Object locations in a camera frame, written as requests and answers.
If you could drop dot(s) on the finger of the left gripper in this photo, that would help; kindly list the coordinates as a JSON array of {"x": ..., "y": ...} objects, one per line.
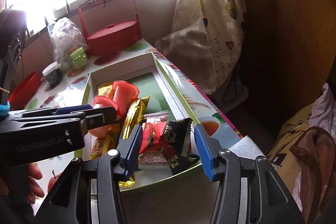
[
  {"x": 98, "y": 117},
  {"x": 69, "y": 110}
]

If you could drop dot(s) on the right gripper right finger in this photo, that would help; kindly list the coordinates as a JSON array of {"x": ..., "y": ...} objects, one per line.
[{"x": 250, "y": 190}]

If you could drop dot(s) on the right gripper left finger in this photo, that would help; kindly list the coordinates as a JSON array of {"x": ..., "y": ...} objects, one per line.
[{"x": 69, "y": 200}]

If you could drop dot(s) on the red-lidded pink jelly cup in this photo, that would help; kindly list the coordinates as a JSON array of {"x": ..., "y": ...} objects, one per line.
[{"x": 104, "y": 101}]

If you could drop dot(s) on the gold foil snack bar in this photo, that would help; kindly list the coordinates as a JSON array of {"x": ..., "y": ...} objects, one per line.
[{"x": 133, "y": 117}]

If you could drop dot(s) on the pink white snack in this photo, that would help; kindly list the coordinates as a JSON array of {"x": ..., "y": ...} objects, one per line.
[{"x": 161, "y": 116}]

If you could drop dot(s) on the red black snack packet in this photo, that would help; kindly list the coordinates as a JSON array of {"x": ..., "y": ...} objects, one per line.
[{"x": 153, "y": 137}]

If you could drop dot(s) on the person's left hand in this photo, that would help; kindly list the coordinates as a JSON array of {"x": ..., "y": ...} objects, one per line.
[{"x": 34, "y": 190}]

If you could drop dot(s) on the yellow chip bag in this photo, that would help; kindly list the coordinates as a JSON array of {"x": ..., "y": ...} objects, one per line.
[{"x": 106, "y": 139}]

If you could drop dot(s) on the dark jar with clear lid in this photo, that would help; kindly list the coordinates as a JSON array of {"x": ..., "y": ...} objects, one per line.
[{"x": 53, "y": 74}]

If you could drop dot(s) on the red oval bowl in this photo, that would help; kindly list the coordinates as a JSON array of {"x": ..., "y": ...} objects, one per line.
[{"x": 24, "y": 91}]

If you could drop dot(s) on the green lidded jar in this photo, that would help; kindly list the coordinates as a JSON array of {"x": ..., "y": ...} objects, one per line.
[{"x": 78, "y": 58}]

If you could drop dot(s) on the green and white cardboard box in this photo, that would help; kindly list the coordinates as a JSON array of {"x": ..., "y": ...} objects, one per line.
[{"x": 149, "y": 74}]

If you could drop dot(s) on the pile of clothes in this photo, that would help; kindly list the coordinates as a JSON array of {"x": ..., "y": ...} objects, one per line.
[{"x": 304, "y": 157}]

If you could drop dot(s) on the clear plastic bag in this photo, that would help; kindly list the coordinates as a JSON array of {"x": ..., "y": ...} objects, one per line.
[{"x": 65, "y": 38}]

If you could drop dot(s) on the black triangular snack packet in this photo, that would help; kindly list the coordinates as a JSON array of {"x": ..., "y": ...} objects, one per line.
[{"x": 177, "y": 134}]

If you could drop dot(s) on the floral beige curtain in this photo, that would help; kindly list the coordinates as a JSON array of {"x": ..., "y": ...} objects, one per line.
[{"x": 206, "y": 40}]

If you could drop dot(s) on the red basket with handle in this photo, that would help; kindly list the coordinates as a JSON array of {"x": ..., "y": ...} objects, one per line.
[{"x": 113, "y": 38}]

